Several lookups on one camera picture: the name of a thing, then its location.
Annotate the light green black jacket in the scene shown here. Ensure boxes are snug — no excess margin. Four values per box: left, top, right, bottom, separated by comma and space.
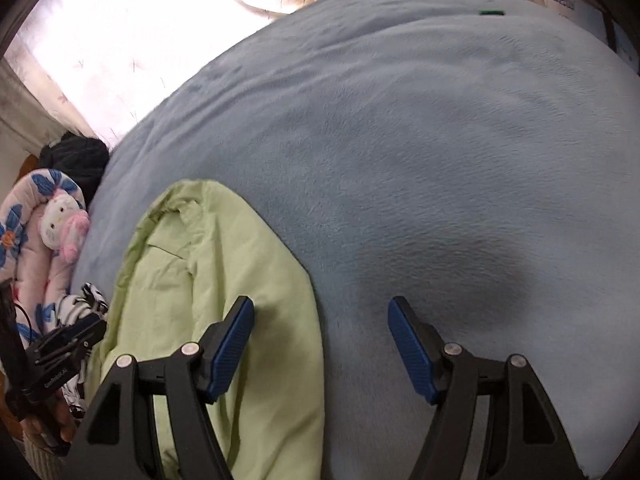
87, 180, 324, 479

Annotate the person's left hand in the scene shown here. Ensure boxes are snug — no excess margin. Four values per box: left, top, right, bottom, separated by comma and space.
19, 389, 79, 449

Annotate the black white patterned garment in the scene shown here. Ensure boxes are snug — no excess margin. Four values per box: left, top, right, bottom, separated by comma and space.
54, 282, 111, 418

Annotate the floral pink blue quilt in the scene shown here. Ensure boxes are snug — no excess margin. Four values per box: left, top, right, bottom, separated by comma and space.
1, 169, 86, 346

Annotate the white pink cat plush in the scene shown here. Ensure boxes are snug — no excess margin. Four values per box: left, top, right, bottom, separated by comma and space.
39, 190, 90, 263

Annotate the black knitted garment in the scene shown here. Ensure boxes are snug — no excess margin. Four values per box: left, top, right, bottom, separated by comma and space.
38, 131, 111, 206

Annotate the blue bed blanket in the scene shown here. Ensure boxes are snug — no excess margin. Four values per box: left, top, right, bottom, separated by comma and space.
74, 0, 639, 479

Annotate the white cardboard box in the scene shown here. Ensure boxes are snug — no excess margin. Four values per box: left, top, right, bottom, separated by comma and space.
544, 0, 639, 74

